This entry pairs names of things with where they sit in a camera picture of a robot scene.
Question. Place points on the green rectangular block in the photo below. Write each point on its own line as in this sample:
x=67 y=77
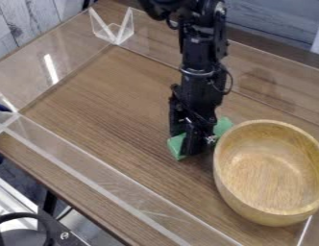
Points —
x=174 y=142

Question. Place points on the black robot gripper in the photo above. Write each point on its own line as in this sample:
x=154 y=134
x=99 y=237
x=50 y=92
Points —
x=196 y=96

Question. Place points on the clear acrylic corner bracket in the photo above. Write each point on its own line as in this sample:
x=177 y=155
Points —
x=113 y=33

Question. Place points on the black metal bracket with screw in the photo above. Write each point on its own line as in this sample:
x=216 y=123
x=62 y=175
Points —
x=63 y=236

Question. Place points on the light wooden bowl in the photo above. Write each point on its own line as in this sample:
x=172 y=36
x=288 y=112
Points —
x=265 y=172

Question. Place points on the blue object at left edge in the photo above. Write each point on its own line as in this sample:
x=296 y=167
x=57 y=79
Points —
x=3 y=108

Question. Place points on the black table leg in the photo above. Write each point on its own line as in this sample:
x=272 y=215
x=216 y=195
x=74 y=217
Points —
x=50 y=203

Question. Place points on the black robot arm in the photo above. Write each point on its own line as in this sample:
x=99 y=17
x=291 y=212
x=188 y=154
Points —
x=200 y=22

